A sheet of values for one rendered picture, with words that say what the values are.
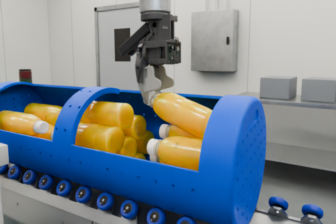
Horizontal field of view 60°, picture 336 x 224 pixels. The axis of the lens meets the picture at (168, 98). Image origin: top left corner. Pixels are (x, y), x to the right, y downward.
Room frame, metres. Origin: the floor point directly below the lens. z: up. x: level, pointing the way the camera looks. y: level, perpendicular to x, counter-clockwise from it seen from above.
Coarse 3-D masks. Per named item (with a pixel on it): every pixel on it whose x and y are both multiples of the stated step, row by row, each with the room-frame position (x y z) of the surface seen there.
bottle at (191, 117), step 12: (156, 96) 0.70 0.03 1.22; (168, 96) 0.68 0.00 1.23; (180, 96) 0.68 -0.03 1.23; (156, 108) 0.68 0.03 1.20; (168, 108) 0.66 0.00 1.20; (180, 108) 0.65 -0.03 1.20; (192, 108) 0.64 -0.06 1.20; (204, 108) 0.64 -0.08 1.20; (168, 120) 0.67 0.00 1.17; (180, 120) 0.64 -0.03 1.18; (192, 120) 0.63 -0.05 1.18; (204, 120) 0.62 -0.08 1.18; (192, 132) 0.64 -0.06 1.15
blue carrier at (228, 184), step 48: (0, 96) 1.00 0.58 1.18; (48, 96) 1.10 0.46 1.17; (96, 96) 0.77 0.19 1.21; (192, 96) 0.73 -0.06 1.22; (240, 96) 0.61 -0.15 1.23; (48, 144) 0.73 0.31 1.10; (240, 144) 0.52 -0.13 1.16; (144, 192) 0.59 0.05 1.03; (192, 192) 0.52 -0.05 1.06; (240, 192) 0.53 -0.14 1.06
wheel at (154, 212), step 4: (152, 208) 0.62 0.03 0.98; (156, 208) 0.61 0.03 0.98; (160, 208) 0.61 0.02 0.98; (148, 212) 0.61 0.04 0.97; (152, 212) 0.61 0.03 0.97; (156, 212) 0.61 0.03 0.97; (160, 212) 0.60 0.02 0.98; (164, 212) 0.61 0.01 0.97; (148, 216) 0.61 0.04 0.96; (152, 216) 0.60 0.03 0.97; (156, 216) 0.60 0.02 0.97; (160, 216) 0.60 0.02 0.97; (164, 216) 0.60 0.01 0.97; (148, 220) 0.60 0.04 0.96; (152, 220) 0.60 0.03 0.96; (156, 220) 0.60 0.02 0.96; (160, 220) 0.59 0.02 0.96; (164, 220) 0.60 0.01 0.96
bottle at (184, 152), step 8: (176, 136) 0.63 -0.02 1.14; (184, 136) 0.63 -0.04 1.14; (160, 144) 0.63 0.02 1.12; (168, 144) 0.62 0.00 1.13; (176, 144) 0.61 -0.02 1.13; (184, 144) 0.60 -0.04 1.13; (192, 144) 0.59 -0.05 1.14; (200, 144) 0.59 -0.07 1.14; (160, 152) 0.62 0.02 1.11; (168, 152) 0.61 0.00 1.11; (176, 152) 0.60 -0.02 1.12; (184, 152) 0.59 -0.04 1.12; (192, 152) 0.58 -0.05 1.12; (168, 160) 0.61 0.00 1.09; (176, 160) 0.60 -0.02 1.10; (184, 160) 0.59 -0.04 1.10; (192, 160) 0.58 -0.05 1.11; (192, 168) 0.58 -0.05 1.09
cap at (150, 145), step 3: (153, 138) 0.67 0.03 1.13; (150, 141) 0.66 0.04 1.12; (153, 141) 0.66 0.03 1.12; (147, 144) 0.66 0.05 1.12; (150, 144) 0.65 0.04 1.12; (153, 144) 0.65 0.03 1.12; (147, 147) 0.65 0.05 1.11; (150, 147) 0.65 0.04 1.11; (147, 150) 0.65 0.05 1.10; (150, 150) 0.65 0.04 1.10; (150, 153) 0.65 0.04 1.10; (153, 153) 0.65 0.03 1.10
